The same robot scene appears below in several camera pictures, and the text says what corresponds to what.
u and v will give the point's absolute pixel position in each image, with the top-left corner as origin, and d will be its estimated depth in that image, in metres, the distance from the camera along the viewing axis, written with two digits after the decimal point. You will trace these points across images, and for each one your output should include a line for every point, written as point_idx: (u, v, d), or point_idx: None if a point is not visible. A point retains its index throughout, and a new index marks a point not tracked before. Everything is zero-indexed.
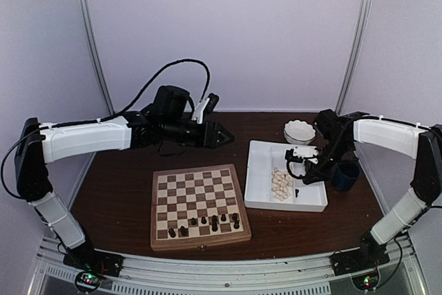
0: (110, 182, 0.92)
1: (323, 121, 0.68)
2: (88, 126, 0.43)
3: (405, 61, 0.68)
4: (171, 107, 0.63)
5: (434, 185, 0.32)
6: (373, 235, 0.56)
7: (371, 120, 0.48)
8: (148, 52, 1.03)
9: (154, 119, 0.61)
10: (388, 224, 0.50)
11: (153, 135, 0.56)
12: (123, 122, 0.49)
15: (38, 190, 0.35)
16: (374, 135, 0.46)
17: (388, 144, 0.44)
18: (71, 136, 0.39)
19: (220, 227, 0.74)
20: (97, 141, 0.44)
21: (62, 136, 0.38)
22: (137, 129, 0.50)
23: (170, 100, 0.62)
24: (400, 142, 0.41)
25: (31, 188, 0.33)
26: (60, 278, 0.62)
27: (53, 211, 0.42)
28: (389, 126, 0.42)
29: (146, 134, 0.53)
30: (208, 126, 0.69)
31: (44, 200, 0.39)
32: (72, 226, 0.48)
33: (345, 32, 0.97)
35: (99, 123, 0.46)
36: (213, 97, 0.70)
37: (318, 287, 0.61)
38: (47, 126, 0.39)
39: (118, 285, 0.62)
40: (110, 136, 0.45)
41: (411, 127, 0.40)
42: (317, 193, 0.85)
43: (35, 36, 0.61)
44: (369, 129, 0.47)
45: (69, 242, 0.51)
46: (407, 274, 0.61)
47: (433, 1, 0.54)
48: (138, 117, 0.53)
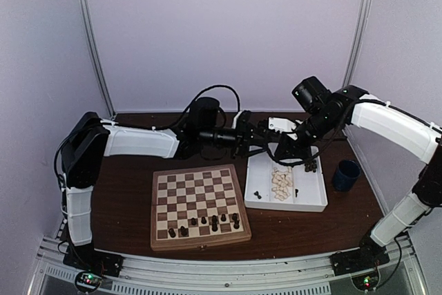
0: (110, 181, 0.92)
1: (309, 90, 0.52)
2: (146, 131, 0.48)
3: (406, 61, 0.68)
4: (205, 119, 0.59)
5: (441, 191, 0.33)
6: (373, 240, 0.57)
7: (376, 105, 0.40)
8: (148, 52, 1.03)
9: (193, 131, 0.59)
10: (389, 226, 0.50)
11: (195, 147, 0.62)
12: (173, 135, 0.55)
15: (85, 178, 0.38)
16: (378, 125, 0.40)
17: (392, 136, 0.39)
18: (130, 135, 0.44)
19: (220, 227, 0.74)
20: (148, 145, 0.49)
21: (123, 134, 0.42)
22: (183, 147, 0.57)
23: (207, 112, 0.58)
24: (410, 140, 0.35)
25: (81, 175, 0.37)
26: (60, 278, 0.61)
27: (81, 203, 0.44)
28: (403, 119, 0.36)
29: (189, 149, 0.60)
30: (246, 129, 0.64)
31: (84, 191, 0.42)
32: (88, 222, 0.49)
33: (346, 33, 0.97)
35: (154, 130, 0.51)
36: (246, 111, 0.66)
37: (319, 287, 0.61)
38: (110, 124, 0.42)
39: (118, 285, 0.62)
40: (159, 144, 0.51)
41: (425, 127, 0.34)
42: (317, 192, 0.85)
43: (35, 37, 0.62)
44: (373, 117, 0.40)
45: (75, 240, 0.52)
46: (407, 274, 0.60)
47: (432, 1, 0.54)
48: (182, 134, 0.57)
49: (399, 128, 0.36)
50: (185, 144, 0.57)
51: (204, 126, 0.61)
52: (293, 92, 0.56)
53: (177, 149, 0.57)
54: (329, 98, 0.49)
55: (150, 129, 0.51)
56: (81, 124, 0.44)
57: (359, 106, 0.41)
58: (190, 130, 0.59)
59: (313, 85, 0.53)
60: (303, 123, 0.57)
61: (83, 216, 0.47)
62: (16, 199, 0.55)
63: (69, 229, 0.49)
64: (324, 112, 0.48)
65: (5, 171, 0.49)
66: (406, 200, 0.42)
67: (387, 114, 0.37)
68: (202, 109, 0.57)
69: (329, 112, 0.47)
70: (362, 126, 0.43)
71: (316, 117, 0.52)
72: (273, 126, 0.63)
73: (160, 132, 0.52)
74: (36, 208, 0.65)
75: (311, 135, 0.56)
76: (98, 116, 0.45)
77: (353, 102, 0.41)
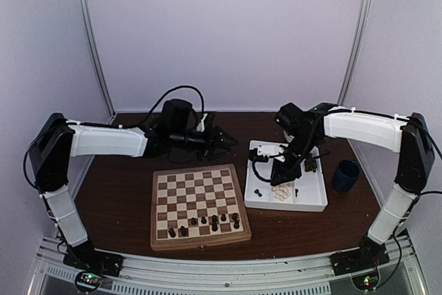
0: (110, 181, 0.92)
1: (287, 116, 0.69)
2: (112, 130, 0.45)
3: (406, 61, 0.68)
4: (178, 120, 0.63)
5: (419, 177, 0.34)
6: (371, 238, 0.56)
7: (342, 114, 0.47)
8: (148, 52, 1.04)
9: (163, 130, 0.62)
10: (382, 222, 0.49)
11: (166, 146, 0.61)
12: (141, 132, 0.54)
15: (54, 181, 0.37)
16: (349, 130, 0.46)
17: (363, 137, 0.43)
18: (97, 134, 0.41)
19: (220, 227, 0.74)
20: (116, 144, 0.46)
21: (90, 133, 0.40)
22: (150, 144, 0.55)
23: (180, 112, 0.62)
24: (379, 136, 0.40)
25: (49, 177, 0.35)
26: (60, 277, 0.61)
27: (62, 206, 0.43)
28: (368, 119, 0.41)
29: (158, 147, 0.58)
30: (216, 132, 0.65)
31: (59, 193, 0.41)
32: (77, 221, 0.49)
33: (345, 33, 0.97)
35: (120, 128, 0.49)
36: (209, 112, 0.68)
37: (319, 287, 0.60)
38: (76, 124, 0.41)
39: (118, 285, 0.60)
40: (128, 141, 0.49)
41: (390, 119, 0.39)
42: (317, 193, 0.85)
43: (35, 36, 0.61)
44: (343, 124, 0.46)
45: (72, 240, 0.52)
46: (406, 274, 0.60)
47: (433, 1, 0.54)
48: (149, 130, 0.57)
49: (367, 127, 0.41)
50: (154, 141, 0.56)
51: (174, 126, 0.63)
52: (275, 119, 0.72)
53: (147, 146, 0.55)
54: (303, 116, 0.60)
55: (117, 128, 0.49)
56: (47, 125, 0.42)
57: (327, 117, 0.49)
58: (161, 130, 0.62)
59: (290, 111, 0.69)
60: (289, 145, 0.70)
61: (70, 217, 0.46)
62: (16, 199, 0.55)
63: (60, 231, 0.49)
64: (301, 128, 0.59)
65: (5, 170, 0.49)
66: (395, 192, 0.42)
67: (353, 118, 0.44)
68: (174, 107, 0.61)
69: (304, 128, 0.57)
70: (336, 135, 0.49)
71: (297, 135, 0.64)
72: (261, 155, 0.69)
73: (128, 130, 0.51)
74: (35, 207, 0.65)
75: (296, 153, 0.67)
76: (65, 117, 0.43)
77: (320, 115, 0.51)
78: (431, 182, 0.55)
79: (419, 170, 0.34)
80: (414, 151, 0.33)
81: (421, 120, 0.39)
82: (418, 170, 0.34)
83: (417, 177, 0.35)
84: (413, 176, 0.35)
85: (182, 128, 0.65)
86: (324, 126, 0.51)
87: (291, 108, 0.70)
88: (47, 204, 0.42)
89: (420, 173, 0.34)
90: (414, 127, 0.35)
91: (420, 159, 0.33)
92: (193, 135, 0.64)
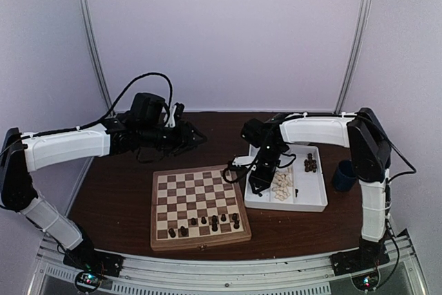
0: (110, 182, 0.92)
1: (250, 130, 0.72)
2: (69, 134, 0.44)
3: (406, 61, 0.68)
4: (148, 113, 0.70)
5: (374, 166, 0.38)
6: (367, 239, 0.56)
7: (295, 119, 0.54)
8: (148, 52, 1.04)
9: (132, 125, 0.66)
10: (367, 220, 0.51)
11: (131, 141, 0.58)
12: (101, 129, 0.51)
15: (21, 199, 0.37)
16: (304, 132, 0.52)
17: (317, 138, 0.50)
18: (53, 144, 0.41)
19: (220, 227, 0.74)
20: (75, 148, 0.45)
21: (43, 144, 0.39)
22: (116, 136, 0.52)
23: (152, 105, 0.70)
24: (328, 135, 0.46)
25: (15, 197, 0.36)
26: (60, 278, 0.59)
27: (43, 217, 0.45)
28: (315, 121, 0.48)
29: (125, 140, 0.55)
30: (188, 134, 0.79)
31: (33, 205, 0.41)
32: (66, 225, 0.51)
33: (345, 34, 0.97)
35: (79, 130, 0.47)
36: (180, 104, 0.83)
37: (318, 287, 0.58)
38: (29, 136, 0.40)
39: (118, 285, 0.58)
40: (90, 143, 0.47)
41: (338, 118, 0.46)
42: (317, 193, 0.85)
43: (35, 36, 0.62)
44: (298, 128, 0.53)
45: (68, 244, 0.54)
46: (407, 274, 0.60)
47: (433, 0, 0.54)
48: (115, 124, 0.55)
49: (316, 128, 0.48)
50: (118, 134, 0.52)
51: (143, 121, 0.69)
52: (241, 135, 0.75)
53: (112, 144, 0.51)
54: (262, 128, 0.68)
55: (75, 129, 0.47)
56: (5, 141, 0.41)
57: (282, 126, 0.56)
58: (130, 124, 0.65)
59: (251, 125, 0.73)
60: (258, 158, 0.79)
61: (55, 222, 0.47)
62: None
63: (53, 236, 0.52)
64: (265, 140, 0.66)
65: None
66: (371, 188, 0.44)
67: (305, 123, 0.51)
68: (146, 100, 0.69)
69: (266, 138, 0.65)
70: (295, 140, 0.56)
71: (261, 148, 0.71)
72: (237, 162, 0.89)
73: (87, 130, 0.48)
74: None
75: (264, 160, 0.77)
76: (20, 131, 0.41)
77: (277, 124, 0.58)
78: (431, 184, 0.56)
79: (373, 159, 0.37)
80: (363, 143, 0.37)
81: (368, 115, 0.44)
82: (372, 159, 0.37)
83: (371, 166, 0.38)
84: (368, 166, 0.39)
85: (154, 124, 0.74)
86: (282, 134, 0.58)
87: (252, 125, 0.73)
88: (30, 217, 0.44)
89: (372, 162, 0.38)
90: (358, 121, 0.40)
91: (369, 148, 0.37)
92: (162, 131, 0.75)
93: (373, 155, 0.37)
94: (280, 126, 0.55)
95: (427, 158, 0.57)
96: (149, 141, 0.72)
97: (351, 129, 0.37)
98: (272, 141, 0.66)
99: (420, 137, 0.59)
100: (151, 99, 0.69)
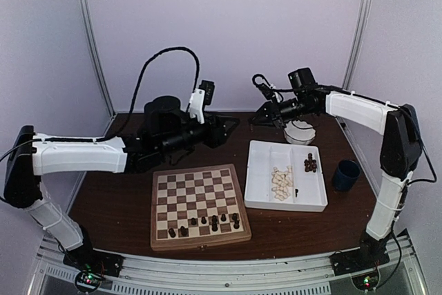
0: (111, 181, 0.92)
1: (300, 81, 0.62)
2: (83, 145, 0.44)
3: (406, 60, 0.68)
4: (163, 125, 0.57)
5: (399, 160, 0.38)
6: (369, 233, 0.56)
7: (342, 94, 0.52)
8: (148, 52, 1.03)
9: (150, 140, 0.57)
10: (378, 215, 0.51)
11: (152, 159, 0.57)
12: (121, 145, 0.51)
15: (23, 200, 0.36)
16: (347, 111, 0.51)
17: (358, 119, 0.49)
18: (63, 153, 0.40)
19: (220, 227, 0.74)
20: (86, 160, 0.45)
21: (52, 152, 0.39)
22: (135, 155, 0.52)
23: (164, 116, 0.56)
24: (371, 119, 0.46)
25: (16, 196, 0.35)
26: (60, 277, 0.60)
27: (44, 217, 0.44)
28: (362, 101, 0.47)
29: (143, 160, 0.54)
30: (218, 135, 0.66)
31: (35, 206, 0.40)
32: (66, 227, 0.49)
33: (345, 33, 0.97)
35: (94, 142, 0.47)
36: (208, 85, 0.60)
37: (318, 287, 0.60)
38: (41, 139, 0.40)
39: (118, 285, 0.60)
40: (102, 157, 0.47)
41: (382, 105, 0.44)
42: (317, 193, 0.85)
43: (35, 36, 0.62)
44: (342, 105, 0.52)
45: (68, 244, 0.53)
46: (406, 274, 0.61)
47: (433, 0, 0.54)
48: (135, 141, 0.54)
49: (360, 109, 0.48)
50: (138, 154, 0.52)
51: (162, 132, 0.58)
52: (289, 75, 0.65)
53: (128, 162, 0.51)
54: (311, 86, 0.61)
55: (91, 141, 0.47)
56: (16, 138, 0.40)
57: (328, 97, 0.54)
58: (147, 140, 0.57)
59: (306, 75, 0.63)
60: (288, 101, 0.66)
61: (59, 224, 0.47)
62: None
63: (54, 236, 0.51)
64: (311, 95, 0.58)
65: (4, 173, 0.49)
66: (390, 183, 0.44)
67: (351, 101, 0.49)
68: (157, 112, 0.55)
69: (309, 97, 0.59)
70: (336, 114, 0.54)
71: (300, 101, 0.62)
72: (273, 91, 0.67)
73: (103, 144, 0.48)
74: None
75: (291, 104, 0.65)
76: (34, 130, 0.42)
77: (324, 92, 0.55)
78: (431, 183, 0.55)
79: (400, 153, 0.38)
80: (396, 133, 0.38)
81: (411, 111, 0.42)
82: (400, 153, 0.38)
83: (397, 160, 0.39)
84: (394, 159, 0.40)
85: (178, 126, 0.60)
86: (324, 105, 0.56)
87: (307, 73, 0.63)
88: (33, 215, 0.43)
89: (399, 155, 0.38)
90: (399, 113, 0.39)
91: (398, 141, 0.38)
92: (187, 128, 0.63)
93: (401, 149, 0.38)
94: (327, 97, 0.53)
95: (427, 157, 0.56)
96: (177, 147, 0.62)
97: (389, 117, 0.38)
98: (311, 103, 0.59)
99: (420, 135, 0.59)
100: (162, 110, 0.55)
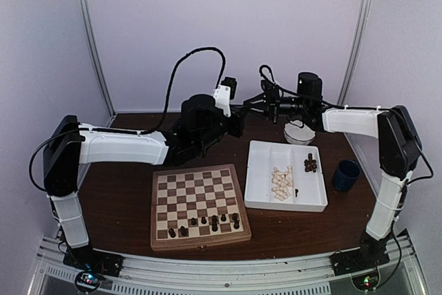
0: (110, 182, 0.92)
1: (306, 89, 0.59)
2: (127, 137, 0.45)
3: (407, 60, 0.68)
4: (195, 121, 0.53)
5: (398, 159, 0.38)
6: (369, 233, 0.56)
7: (336, 110, 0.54)
8: (148, 52, 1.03)
9: (185, 134, 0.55)
10: (377, 213, 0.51)
11: (190, 154, 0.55)
12: (161, 139, 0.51)
15: (64, 186, 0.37)
16: (342, 124, 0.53)
17: (355, 130, 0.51)
18: (108, 143, 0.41)
19: (220, 227, 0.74)
20: (131, 152, 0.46)
21: (99, 141, 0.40)
22: (173, 150, 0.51)
23: (200, 112, 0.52)
24: (366, 125, 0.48)
25: (58, 183, 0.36)
26: (60, 278, 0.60)
27: (67, 210, 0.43)
28: (354, 111, 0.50)
29: (182, 155, 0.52)
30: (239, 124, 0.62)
31: (69, 197, 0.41)
32: (80, 226, 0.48)
33: (346, 32, 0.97)
35: (139, 134, 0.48)
36: (231, 80, 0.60)
37: (319, 287, 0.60)
38: (88, 129, 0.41)
39: (118, 285, 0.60)
40: (146, 149, 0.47)
41: (373, 110, 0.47)
42: (317, 193, 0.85)
43: (36, 37, 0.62)
44: (335, 118, 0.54)
45: (72, 242, 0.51)
46: (407, 274, 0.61)
47: None
48: (172, 137, 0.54)
49: (354, 119, 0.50)
50: (176, 148, 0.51)
51: (199, 127, 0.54)
52: (300, 77, 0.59)
53: (168, 154, 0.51)
54: (316, 104, 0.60)
55: (135, 133, 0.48)
56: (59, 126, 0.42)
57: (324, 115, 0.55)
58: (183, 134, 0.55)
59: (315, 87, 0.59)
60: (288, 99, 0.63)
61: (73, 220, 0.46)
62: (17, 198, 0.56)
63: (62, 231, 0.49)
64: (312, 117, 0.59)
65: (4, 173, 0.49)
66: (390, 183, 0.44)
67: (346, 113, 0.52)
68: (195, 109, 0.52)
69: (309, 115, 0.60)
70: (333, 129, 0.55)
71: (298, 109, 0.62)
72: (275, 86, 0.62)
73: (147, 136, 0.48)
74: (36, 208, 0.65)
75: (291, 101, 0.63)
76: (78, 120, 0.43)
77: (321, 110, 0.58)
78: (431, 183, 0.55)
79: (396, 151, 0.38)
80: (389, 132, 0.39)
81: (404, 112, 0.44)
82: (397, 151, 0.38)
83: (395, 159, 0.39)
84: (393, 159, 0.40)
85: (208, 121, 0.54)
86: (321, 124, 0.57)
87: (318, 85, 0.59)
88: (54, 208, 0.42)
89: (397, 154, 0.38)
90: (390, 113, 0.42)
91: (392, 139, 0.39)
92: (218, 119, 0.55)
93: (398, 146, 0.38)
94: (322, 117, 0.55)
95: (426, 158, 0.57)
96: (213, 141, 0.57)
97: (381, 118, 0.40)
98: (308, 117, 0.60)
99: (419, 136, 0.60)
100: (201, 106, 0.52)
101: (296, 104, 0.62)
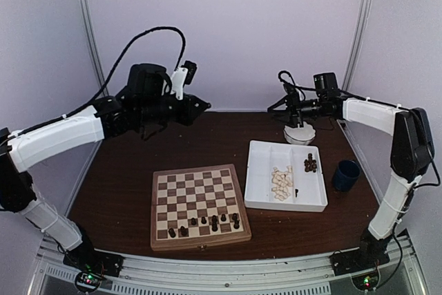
0: (110, 182, 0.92)
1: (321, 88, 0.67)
2: (56, 125, 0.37)
3: (407, 60, 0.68)
4: (145, 87, 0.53)
5: (409, 162, 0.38)
6: (370, 232, 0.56)
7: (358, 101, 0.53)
8: (148, 51, 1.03)
9: (130, 101, 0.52)
10: (380, 213, 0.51)
11: (130, 122, 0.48)
12: (92, 111, 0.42)
15: (20, 200, 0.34)
16: (362, 115, 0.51)
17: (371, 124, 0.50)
18: (37, 141, 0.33)
19: (220, 227, 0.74)
20: (65, 139, 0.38)
21: (28, 144, 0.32)
22: (110, 115, 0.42)
23: (148, 78, 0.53)
24: (382, 121, 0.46)
25: (12, 200, 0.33)
26: (60, 278, 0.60)
27: (43, 217, 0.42)
28: (375, 105, 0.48)
29: (121, 121, 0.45)
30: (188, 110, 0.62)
31: (30, 208, 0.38)
32: (63, 228, 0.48)
33: (346, 32, 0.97)
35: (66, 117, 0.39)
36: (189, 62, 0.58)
37: (318, 287, 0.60)
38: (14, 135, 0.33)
39: (118, 285, 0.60)
40: (80, 130, 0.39)
41: (392, 108, 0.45)
42: (317, 193, 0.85)
43: (36, 38, 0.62)
44: (356, 109, 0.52)
45: (67, 244, 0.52)
46: (407, 274, 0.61)
47: None
48: (111, 102, 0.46)
49: (372, 112, 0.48)
50: (113, 112, 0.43)
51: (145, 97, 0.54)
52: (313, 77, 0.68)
53: (106, 125, 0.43)
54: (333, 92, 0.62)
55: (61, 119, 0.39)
56: None
57: (345, 102, 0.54)
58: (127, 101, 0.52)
59: (329, 83, 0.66)
60: (309, 103, 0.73)
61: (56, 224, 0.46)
62: None
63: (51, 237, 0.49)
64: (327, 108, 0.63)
65: None
66: (396, 184, 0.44)
67: (366, 105, 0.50)
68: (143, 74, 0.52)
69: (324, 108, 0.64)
70: (352, 119, 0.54)
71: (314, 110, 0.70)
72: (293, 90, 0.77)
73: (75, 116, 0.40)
74: None
75: (311, 104, 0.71)
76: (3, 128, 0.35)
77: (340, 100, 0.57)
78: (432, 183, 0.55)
79: (409, 154, 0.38)
80: (405, 133, 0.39)
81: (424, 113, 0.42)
82: (409, 154, 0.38)
83: (407, 162, 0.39)
84: (404, 161, 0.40)
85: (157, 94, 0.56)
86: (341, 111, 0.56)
87: (331, 80, 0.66)
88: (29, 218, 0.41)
89: (409, 156, 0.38)
90: (409, 114, 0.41)
91: (407, 141, 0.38)
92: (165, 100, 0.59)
93: (411, 148, 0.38)
94: (342, 104, 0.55)
95: None
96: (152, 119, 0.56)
97: (399, 119, 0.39)
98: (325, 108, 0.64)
99: None
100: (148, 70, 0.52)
101: (316, 106, 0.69)
